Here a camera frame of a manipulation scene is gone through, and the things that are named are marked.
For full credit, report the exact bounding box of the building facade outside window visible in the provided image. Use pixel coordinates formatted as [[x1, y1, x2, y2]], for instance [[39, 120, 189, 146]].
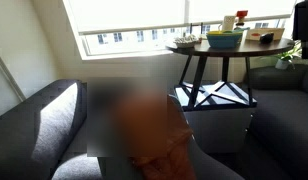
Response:
[[83, 19, 285, 55]]

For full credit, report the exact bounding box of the orange jacket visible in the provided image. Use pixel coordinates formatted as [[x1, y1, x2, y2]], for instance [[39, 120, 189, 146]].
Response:
[[130, 96, 197, 180]]

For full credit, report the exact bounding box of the white cabinet under table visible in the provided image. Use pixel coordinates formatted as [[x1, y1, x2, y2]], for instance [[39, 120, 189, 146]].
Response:
[[175, 81, 257, 154]]

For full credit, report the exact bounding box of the white roller blind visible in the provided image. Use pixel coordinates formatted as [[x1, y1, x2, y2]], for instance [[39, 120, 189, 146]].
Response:
[[63, 0, 188, 35]]

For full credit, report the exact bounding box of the yellow shallow dish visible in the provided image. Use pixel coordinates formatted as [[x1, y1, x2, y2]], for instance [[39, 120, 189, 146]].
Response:
[[206, 29, 240, 36]]

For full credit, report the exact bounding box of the grey armchair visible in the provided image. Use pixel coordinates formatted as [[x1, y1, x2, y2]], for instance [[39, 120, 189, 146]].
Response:
[[97, 94, 245, 180]]

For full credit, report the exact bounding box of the white ceramic pitcher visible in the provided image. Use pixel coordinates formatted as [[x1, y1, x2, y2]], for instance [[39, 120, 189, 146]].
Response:
[[217, 14, 237, 33]]

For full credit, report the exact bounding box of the round dark wood table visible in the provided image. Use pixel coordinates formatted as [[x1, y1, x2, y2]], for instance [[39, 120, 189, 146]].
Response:
[[165, 37, 295, 113]]

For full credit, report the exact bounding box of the teal utensil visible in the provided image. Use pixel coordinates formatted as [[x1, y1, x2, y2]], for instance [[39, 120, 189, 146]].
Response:
[[233, 26, 251, 33]]

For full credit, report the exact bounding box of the red-capped bottle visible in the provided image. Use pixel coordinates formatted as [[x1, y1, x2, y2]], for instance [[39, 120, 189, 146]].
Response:
[[235, 16, 247, 28]]

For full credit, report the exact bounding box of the small black round object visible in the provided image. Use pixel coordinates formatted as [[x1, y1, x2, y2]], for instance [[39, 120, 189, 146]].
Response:
[[259, 31, 275, 45]]

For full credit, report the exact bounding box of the dark grey fabric sofa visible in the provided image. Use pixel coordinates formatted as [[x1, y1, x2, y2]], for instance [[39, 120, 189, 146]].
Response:
[[242, 59, 308, 180], [0, 78, 105, 180]]

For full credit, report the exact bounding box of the light wooden box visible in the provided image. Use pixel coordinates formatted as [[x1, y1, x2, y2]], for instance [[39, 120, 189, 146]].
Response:
[[244, 27, 286, 42]]

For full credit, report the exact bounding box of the potted green plant white pot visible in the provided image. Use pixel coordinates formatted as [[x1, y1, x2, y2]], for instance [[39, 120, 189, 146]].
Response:
[[273, 39, 303, 71]]

